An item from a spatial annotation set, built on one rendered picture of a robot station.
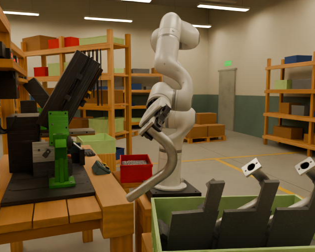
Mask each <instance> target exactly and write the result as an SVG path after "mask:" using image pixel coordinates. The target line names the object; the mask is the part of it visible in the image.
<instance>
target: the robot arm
mask: <svg viewBox="0 0 315 252"><path fill-rule="evenodd" d="M199 42H200V34H199V32H198V30H197V29H196V28H195V27H194V26H193V25H192V24H190V23H188V22H185V21H183V20H181V19H180V17H179V16H178V15H177V14H176V13H174V12H169V13H167V14H165V15H164V16H163V18H162V19H161V21H160V25H159V28H157V29H156V30H155V31H154V32H153V33H152V35H151V38H150V44H151V47H152V49H153V51H154V52H155V57H154V69H155V70H156V71H157V72H158V73H160V74H162V75H163V82H158V83H156V84H155V85H154V86H153V87H152V89H151V91H150V94H149V97H148V100H147V103H146V112H145V113H144V115H143V116H142V118H141V121H140V123H139V126H140V127H141V128H142V127H143V126H144V125H145V124H146V123H147V122H148V121H149V120H150V119H151V118H152V117H153V116H154V117H155V121H154V124H153V125H152V126H153V127H154V128H155V129H156V130H157V131H159V132H161V131H162V129H163V128H169V129H176V132H175V133H173V134H171V135H168V136H167V137H168V138H169V139H170V140H171V141H172V142H173V144H174V146H175V148H176V151H177V165H176V167H175V170H174V171H173V173H172V174H171V175H170V176H169V177H167V178H166V179H165V180H163V181H162V182H160V183H159V184H157V185H156V186H154V187H153V188H155V189H157V190H162V191H182V190H184V189H186V188H187V185H186V184H185V183H184V178H183V177H182V178H181V163H182V146H183V141H184V138H185V136H186V135H187V133H188V132H189V131H190V130H191V129H192V128H193V126H194V125H195V123H196V120H197V114H196V112H195V110H194V109H193V108H192V104H193V93H194V87H193V81H192V78H191V76H190V75H189V73H188V72H187V70H186V69H185V68H184V67H183V66H182V64H181V63H180V62H179V61H178V53H179V50H191V49H194V48H196V47H197V46H198V44H199ZM167 160H168V156H167V153H166V150H165V149H164V148H163V146H162V145H160V144H159V155H158V172H159V171H160V170H162V169H163V168H164V167H165V165H166V163H167Z"/></svg>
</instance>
